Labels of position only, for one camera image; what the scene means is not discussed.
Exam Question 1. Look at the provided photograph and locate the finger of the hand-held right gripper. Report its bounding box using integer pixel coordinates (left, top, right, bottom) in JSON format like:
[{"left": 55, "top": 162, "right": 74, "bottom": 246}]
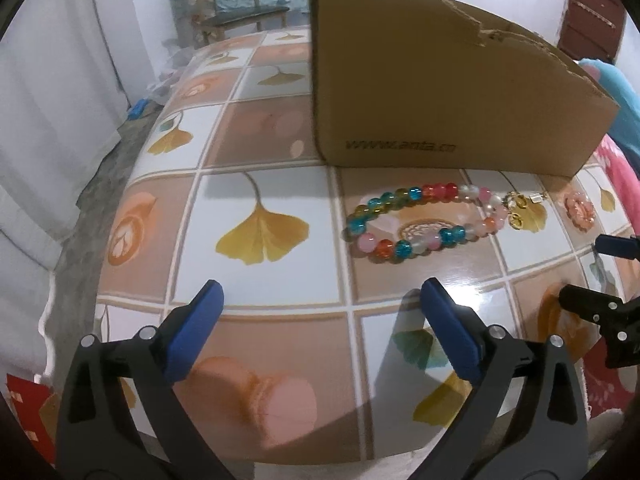
[
  {"left": 594, "top": 234, "right": 640, "bottom": 262},
  {"left": 558, "top": 284, "right": 640, "bottom": 368}
]

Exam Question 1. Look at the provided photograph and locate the pink bead bracelet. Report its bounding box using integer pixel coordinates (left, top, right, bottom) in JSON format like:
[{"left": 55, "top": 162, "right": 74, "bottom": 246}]
[{"left": 564, "top": 192, "right": 597, "bottom": 229}]

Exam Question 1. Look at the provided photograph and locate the tile-print tablecloth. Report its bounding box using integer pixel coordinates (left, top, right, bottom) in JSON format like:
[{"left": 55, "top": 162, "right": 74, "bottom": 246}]
[{"left": 37, "top": 25, "right": 636, "bottom": 466}]

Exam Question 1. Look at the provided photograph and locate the brown cardboard box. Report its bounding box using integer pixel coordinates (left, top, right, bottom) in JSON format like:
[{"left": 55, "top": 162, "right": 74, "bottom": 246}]
[{"left": 308, "top": 0, "right": 621, "bottom": 178}]

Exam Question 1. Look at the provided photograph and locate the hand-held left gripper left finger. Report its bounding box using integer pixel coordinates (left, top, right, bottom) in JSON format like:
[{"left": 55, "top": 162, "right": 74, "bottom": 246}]
[{"left": 54, "top": 280, "right": 236, "bottom": 480}]

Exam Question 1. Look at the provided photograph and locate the multicolour glass bead bracelet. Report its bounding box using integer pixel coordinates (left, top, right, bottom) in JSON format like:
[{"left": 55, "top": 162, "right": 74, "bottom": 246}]
[{"left": 342, "top": 182, "right": 546, "bottom": 263}]

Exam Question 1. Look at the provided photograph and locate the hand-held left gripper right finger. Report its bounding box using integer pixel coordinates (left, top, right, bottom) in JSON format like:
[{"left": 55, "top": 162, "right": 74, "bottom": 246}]
[{"left": 410, "top": 276, "right": 591, "bottom": 480}]

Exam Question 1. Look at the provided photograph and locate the white curtain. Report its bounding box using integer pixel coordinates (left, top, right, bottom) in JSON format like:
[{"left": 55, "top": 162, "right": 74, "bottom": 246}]
[{"left": 0, "top": 0, "right": 176, "bottom": 271}]

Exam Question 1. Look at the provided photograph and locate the brown wooden door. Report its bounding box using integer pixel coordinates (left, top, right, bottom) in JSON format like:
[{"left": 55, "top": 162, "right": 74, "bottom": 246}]
[{"left": 559, "top": 0, "right": 628, "bottom": 63}]

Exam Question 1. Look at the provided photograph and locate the red paper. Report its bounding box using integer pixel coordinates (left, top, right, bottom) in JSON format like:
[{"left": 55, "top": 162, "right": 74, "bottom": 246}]
[{"left": 5, "top": 372, "right": 58, "bottom": 466}]

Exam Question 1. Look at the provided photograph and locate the pink floral blanket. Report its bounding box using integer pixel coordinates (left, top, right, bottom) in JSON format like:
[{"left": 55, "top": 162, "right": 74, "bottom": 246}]
[{"left": 582, "top": 132, "right": 640, "bottom": 421}]

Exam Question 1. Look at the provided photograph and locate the wooden chair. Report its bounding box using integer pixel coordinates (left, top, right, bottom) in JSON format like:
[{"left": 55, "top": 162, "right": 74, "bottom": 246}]
[{"left": 182, "top": 0, "right": 291, "bottom": 46}]

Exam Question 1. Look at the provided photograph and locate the teal cloth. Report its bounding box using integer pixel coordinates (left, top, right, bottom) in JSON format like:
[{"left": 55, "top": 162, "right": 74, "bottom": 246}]
[{"left": 580, "top": 57, "right": 640, "bottom": 161}]

